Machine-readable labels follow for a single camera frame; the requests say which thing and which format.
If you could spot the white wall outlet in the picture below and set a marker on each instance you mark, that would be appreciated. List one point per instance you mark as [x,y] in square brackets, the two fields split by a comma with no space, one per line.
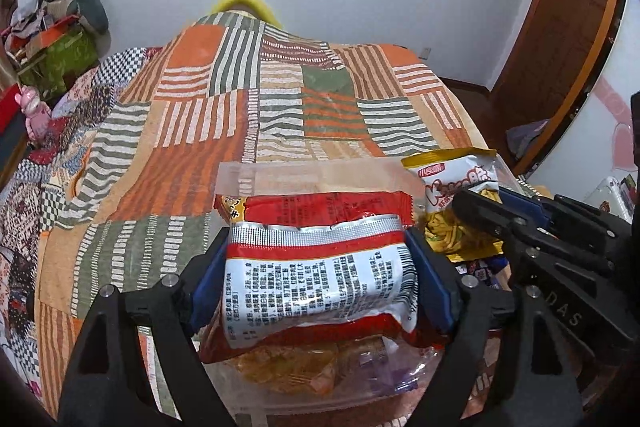
[425,53]

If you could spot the purple snack packet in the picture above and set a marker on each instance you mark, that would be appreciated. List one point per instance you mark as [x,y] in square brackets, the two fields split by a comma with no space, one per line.
[385,364]

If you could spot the blue snack bag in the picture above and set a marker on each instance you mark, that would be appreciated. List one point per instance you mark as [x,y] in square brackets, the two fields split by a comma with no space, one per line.
[480,272]

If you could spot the red snack packet silver edge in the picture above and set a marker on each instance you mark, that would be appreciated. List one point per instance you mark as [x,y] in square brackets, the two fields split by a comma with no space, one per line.
[310,277]

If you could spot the yellow fuzzy cushion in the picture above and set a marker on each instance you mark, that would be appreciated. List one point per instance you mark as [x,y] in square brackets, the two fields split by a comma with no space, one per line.
[245,4]

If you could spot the pile of clothes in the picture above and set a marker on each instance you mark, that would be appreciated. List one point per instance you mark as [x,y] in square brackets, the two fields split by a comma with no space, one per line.
[65,2]

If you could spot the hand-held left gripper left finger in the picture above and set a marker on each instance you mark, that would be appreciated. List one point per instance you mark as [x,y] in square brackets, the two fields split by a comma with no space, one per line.
[207,287]

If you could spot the white plastic bag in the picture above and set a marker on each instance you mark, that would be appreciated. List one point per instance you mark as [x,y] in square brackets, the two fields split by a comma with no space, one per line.
[607,197]

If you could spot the green box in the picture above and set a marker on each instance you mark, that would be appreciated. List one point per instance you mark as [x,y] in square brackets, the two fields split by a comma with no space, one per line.
[60,57]

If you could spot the brown wooden door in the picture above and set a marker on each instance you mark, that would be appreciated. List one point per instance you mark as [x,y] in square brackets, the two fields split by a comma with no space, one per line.
[555,57]

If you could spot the clear bag of fried snacks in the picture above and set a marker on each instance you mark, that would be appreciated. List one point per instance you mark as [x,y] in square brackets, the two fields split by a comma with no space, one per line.
[290,369]

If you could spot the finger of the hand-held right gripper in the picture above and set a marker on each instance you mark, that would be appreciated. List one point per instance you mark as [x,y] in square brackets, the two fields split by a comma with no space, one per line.
[480,212]
[525,207]

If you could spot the yellow white chips bag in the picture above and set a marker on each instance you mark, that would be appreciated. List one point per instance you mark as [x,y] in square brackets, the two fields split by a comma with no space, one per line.
[450,184]

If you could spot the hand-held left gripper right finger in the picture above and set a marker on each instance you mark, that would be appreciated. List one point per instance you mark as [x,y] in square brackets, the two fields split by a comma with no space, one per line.
[435,287]

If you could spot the red box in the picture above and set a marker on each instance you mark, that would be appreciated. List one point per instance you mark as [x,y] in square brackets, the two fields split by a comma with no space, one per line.
[9,109]

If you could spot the orange striped patchwork blanket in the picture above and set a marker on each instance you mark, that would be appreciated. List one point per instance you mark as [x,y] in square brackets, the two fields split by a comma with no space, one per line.
[200,132]

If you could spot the grey purple cloth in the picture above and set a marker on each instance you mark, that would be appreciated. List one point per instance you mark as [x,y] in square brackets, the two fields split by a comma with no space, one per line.
[527,139]

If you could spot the white wardrobe pink print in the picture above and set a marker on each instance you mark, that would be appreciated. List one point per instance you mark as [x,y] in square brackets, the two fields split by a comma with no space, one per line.
[610,107]

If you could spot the pink toy figure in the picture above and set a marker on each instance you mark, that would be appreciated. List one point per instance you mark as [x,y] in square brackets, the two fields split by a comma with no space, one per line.
[34,112]

